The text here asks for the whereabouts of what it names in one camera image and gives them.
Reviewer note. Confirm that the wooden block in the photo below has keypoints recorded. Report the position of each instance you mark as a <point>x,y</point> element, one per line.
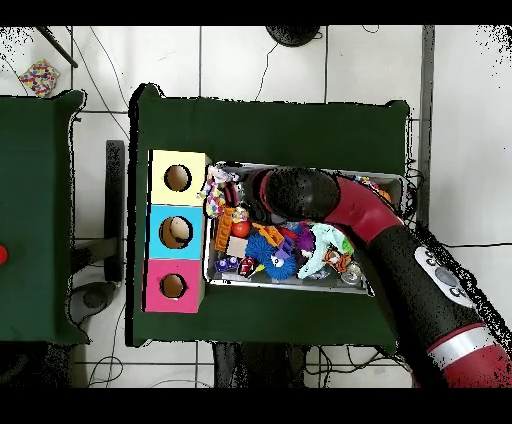
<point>238,247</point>

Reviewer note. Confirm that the dark green table cloth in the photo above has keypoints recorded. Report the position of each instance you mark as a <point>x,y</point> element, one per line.
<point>260,128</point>
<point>36,240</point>

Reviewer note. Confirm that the red round object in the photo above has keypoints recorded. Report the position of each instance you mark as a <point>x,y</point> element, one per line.
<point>2,254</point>

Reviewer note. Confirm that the multicoloured speckled cloth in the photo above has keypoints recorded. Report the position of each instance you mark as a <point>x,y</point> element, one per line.
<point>40,77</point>

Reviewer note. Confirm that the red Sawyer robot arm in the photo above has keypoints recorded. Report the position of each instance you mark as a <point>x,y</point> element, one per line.
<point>360,208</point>

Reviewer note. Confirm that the wooden box with three holes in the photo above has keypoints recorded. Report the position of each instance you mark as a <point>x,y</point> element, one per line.
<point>158,248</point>

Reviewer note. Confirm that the black rod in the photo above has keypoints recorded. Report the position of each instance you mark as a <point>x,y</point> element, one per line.
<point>56,46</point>

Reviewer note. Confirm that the black round stand base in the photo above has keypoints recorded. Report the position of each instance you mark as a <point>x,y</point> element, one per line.
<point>293,35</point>

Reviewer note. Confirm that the mint green cloth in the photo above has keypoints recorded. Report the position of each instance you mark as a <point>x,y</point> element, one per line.
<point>316,260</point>

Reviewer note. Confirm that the black upright panel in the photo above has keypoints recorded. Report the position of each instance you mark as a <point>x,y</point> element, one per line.
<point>114,208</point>

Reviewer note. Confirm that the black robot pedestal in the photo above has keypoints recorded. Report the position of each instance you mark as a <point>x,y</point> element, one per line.
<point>256,366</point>

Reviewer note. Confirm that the long orange toy brick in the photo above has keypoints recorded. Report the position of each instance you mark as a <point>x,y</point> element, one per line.
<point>272,234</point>

